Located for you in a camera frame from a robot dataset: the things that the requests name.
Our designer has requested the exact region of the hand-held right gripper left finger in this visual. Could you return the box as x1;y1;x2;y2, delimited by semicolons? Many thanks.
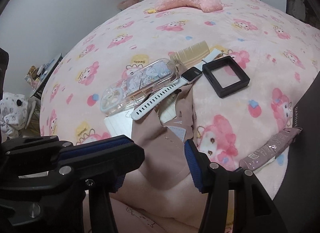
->
84;170;126;233

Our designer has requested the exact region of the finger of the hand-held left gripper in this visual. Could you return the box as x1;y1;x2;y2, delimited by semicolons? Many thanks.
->
0;134;131;160
0;142;146;194

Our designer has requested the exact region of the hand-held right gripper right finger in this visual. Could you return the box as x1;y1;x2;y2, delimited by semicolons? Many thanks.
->
184;139;286;233

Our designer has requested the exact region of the tan brown cloth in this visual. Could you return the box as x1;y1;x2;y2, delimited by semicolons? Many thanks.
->
132;83;199;190

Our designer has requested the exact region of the cream white box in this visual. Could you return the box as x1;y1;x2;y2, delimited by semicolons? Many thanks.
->
103;98;177;139

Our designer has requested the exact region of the white smartwatch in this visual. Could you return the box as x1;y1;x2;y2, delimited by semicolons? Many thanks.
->
131;48;225;121

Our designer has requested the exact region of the clear cartoon phone case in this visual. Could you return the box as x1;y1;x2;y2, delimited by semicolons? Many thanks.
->
101;58;179;117

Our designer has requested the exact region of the mauve packet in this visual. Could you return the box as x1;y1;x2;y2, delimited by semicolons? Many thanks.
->
239;126;304;172

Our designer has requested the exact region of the black square display box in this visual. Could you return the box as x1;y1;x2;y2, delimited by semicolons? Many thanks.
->
202;56;251;98

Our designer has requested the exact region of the beige comb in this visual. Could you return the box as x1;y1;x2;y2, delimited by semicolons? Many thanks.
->
169;40;211;68

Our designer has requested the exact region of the black cardboard box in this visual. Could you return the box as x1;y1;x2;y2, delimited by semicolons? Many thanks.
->
291;73;320;146

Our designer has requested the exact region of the white spotted plush toy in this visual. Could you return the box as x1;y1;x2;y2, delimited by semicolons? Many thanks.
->
0;92;36;139

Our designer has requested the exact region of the small side table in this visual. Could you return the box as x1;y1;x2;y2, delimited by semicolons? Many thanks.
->
29;53;63;98

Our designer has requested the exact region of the pile of small toys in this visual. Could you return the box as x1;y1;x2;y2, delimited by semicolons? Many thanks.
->
24;59;57;89

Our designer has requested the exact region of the pink basket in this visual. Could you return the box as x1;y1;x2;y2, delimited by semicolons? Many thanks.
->
117;0;141;11

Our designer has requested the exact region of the dark glass wardrobe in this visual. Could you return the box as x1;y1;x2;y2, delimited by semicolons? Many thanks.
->
285;0;308;26

